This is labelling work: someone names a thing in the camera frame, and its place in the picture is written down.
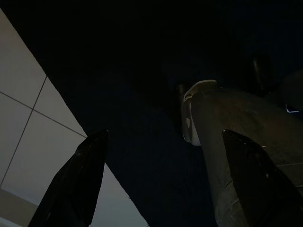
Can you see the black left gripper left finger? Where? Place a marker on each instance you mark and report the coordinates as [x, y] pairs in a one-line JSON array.
[[71, 184]]

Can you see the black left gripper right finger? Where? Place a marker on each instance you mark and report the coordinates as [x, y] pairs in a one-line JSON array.
[[260, 189]]

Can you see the grey robot left leg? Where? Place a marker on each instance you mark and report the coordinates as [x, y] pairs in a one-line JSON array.
[[236, 113]]

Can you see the black floor mat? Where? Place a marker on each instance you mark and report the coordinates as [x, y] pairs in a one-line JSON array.
[[130, 82]]

